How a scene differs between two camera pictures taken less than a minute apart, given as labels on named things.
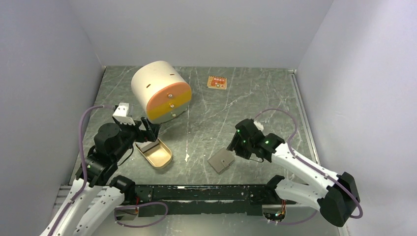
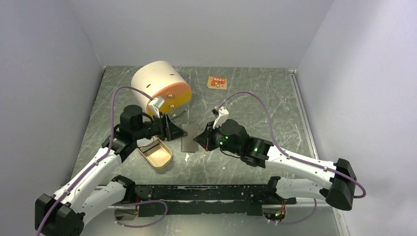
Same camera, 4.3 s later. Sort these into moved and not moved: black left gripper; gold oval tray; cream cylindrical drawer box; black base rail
Moved: black left gripper
Not moved: cream cylindrical drawer box; black base rail; gold oval tray
